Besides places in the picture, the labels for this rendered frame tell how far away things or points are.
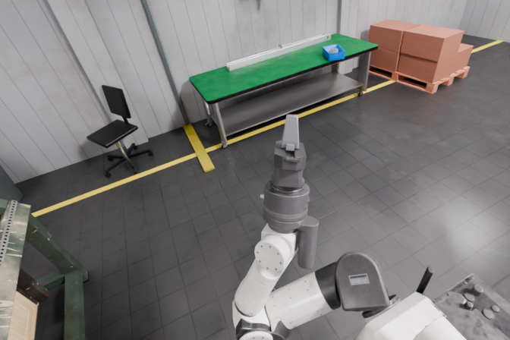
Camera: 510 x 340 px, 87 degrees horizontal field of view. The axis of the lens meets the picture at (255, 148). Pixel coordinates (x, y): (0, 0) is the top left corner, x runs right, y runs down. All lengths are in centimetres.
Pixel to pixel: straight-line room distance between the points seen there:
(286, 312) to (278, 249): 24
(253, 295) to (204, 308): 157
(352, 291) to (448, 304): 18
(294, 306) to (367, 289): 17
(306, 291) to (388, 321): 18
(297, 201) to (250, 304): 28
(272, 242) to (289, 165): 15
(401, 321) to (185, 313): 177
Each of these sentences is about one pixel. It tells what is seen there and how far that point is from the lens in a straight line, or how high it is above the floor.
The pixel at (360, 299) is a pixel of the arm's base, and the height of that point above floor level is 135.
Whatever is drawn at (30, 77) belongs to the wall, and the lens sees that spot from 386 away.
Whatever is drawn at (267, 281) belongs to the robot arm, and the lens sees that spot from 63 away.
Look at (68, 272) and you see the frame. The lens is 266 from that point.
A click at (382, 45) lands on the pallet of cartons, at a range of 479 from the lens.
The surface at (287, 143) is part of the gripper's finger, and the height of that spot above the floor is 168.
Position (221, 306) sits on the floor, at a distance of 220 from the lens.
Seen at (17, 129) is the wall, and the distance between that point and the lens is 413.
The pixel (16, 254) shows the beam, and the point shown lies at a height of 84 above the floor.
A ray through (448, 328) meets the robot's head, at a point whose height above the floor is 148.
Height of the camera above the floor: 197
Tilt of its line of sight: 37 degrees down
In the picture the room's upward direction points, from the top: 10 degrees counter-clockwise
